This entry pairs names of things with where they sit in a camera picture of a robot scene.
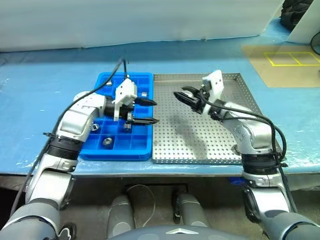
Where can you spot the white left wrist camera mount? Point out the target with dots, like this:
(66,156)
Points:
(122,95)

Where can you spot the black bundled object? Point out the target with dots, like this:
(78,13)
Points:
(290,17)

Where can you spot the large white backdrop board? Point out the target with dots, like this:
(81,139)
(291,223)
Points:
(125,22)

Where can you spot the small white board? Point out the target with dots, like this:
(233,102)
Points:
(303,30)

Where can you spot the grey robot leg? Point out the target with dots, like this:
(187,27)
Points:
(121,215)
(191,212)

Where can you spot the grey robot torso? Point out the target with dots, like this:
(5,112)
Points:
(160,233)

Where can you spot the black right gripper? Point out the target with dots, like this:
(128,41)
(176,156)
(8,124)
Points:
(202,100)

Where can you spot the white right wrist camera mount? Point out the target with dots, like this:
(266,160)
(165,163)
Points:
(216,82)

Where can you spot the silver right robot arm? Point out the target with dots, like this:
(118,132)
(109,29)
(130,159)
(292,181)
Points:
(255,135)

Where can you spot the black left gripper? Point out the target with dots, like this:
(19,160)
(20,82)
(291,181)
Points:
(127,111)

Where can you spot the brown cardboard sheet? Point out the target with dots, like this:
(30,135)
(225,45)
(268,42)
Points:
(282,77)

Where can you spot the perforated metal tray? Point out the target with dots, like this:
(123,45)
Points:
(200,145)

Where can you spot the grey left robot leg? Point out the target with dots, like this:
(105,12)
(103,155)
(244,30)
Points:
(121,215)

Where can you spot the blue compartment parts tray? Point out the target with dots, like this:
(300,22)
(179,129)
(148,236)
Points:
(140,145)

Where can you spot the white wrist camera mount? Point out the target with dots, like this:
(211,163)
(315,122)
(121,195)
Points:
(122,95)
(216,82)

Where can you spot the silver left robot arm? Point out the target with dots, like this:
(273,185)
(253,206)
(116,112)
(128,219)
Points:
(77,117)

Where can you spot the grey right robot leg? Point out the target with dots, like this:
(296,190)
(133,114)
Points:
(191,212)

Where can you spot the blue plastic piece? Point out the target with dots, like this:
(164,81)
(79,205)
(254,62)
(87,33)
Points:
(236,181)

